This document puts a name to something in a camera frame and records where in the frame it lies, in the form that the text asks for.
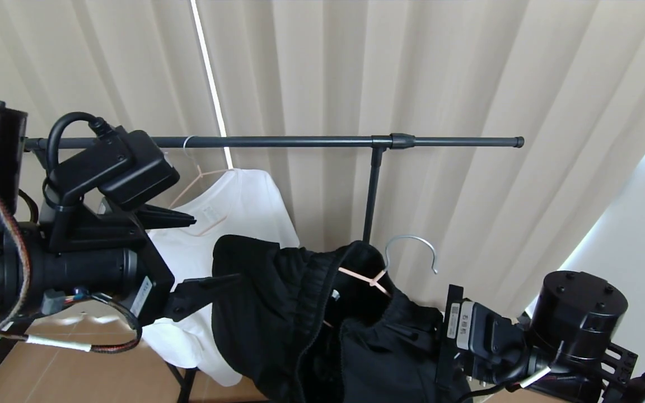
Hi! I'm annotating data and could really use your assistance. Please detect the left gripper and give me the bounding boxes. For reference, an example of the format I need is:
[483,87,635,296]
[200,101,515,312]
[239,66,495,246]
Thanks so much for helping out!
[0,204,242,328]

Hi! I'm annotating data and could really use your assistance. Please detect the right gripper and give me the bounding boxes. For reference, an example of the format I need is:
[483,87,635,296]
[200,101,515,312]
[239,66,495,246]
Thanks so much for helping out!
[436,284,600,403]

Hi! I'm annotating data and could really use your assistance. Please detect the pink clothes hanger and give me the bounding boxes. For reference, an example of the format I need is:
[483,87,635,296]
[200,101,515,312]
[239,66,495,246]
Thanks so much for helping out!
[169,136,235,237]
[322,235,440,329]

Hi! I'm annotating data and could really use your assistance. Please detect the white printed t-shirt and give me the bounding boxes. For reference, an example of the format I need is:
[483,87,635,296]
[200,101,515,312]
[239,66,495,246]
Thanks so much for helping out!
[142,168,301,388]

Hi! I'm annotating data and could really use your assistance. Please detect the black garment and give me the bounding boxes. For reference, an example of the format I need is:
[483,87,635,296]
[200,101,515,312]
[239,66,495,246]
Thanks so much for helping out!
[211,234,471,403]

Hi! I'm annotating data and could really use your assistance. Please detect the black clothes rack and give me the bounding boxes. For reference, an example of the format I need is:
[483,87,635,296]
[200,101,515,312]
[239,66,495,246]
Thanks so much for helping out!
[23,133,525,403]

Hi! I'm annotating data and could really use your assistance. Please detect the white curtain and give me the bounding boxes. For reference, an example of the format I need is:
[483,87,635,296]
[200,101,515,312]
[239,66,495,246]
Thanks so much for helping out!
[0,0,645,314]

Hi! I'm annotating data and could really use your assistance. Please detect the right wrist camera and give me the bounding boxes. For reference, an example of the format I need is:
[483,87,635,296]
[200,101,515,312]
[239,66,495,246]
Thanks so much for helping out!
[446,299,529,382]

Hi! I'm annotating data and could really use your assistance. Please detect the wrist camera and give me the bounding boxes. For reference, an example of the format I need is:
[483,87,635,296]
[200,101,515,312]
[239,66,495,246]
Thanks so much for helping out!
[40,130,181,254]
[446,299,529,382]

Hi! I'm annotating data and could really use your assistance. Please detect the black cable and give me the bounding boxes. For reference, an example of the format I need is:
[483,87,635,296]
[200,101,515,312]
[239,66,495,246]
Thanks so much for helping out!
[46,112,114,174]
[456,364,531,403]

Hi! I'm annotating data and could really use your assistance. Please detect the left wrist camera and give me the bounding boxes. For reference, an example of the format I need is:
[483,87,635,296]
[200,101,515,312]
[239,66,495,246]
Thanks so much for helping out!
[40,130,181,254]

